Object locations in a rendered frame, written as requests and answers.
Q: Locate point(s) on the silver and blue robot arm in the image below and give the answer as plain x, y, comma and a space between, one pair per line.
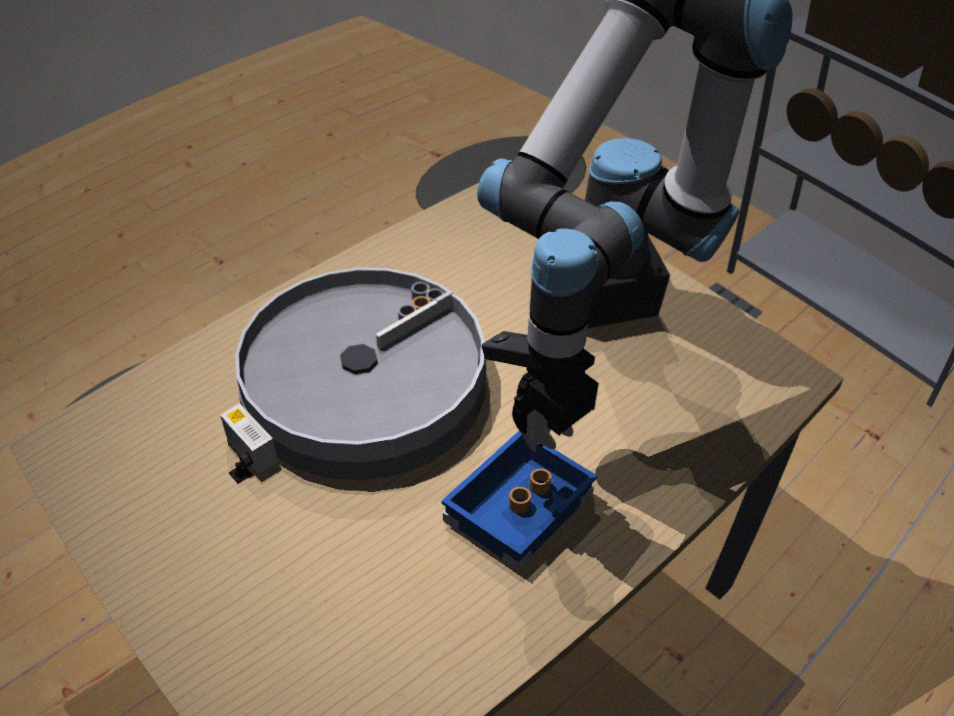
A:
735, 41

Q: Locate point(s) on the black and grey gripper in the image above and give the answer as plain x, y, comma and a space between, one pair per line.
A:
556, 389

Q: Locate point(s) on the blue open-top crate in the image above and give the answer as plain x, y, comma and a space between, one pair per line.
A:
484, 497

